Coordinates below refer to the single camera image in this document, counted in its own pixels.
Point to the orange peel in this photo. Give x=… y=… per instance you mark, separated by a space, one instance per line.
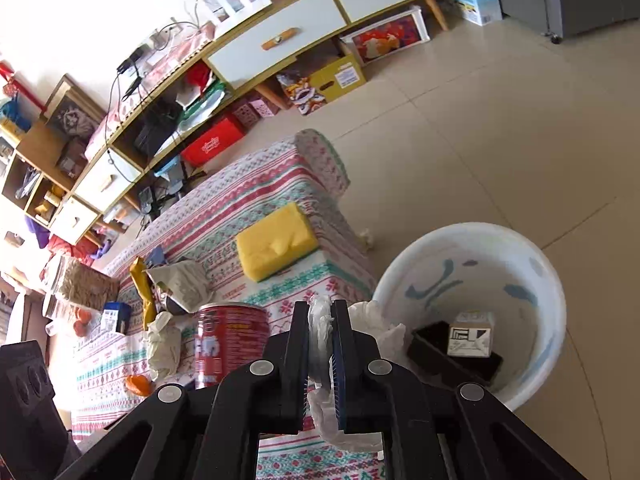
x=137 y=385

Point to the clear jar with contents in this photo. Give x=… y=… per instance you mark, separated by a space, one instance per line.
x=85 y=285

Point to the white wooden tv cabinet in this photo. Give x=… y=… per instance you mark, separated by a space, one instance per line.
x=280 y=35

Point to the patterned red green tablecloth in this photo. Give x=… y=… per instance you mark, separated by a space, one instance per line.
x=225 y=200

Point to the pink perforated box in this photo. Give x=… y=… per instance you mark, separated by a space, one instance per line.
x=246 y=114
x=266 y=107

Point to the yellow snack wrapper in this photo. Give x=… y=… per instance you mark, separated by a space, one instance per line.
x=142 y=285

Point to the red tin can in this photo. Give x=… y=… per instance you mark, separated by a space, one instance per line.
x=225 y=340

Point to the yellow cardboard box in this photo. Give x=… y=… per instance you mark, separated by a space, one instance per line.
x=335 y=77

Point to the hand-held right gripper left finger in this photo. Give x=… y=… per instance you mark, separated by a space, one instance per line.
x=303 y=360

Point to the white slatted frame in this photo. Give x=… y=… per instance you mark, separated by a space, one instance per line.
x=240 y=0

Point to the small white carton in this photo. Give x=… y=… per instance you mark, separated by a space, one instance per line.
x=470 y=335

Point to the yellow sponge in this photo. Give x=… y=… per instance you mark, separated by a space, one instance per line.
x=275 y=245

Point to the red cloth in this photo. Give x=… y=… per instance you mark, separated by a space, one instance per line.
x=200 y=76

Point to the white plastic basin blue pattern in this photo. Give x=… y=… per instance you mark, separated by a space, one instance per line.
x=500 y=270

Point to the black box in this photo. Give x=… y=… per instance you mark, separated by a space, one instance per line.
x=430 y=347

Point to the white paper bag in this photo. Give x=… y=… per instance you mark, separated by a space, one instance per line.
x=185 y=280

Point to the white plastic wrapper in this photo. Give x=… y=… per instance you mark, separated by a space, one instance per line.
x=370 y=320

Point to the lion print bag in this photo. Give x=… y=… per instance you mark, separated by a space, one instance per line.
x=300 y=95

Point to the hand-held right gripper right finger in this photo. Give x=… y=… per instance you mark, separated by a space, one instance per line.
x=340 y=365

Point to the black device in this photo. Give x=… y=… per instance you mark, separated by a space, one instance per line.
x=155 y=127

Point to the framed red picture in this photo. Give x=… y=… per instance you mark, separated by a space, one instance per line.
x=385 y=35

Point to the red gift box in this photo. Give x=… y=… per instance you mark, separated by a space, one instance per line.
x=212 y=142

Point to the white blue carton box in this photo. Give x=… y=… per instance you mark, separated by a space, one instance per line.
x=477 y=5

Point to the wooden shelf cabinet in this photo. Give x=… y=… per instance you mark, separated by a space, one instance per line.
x=45 y=160

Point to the green white plastic bag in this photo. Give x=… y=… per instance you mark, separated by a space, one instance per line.
x=202 y=105

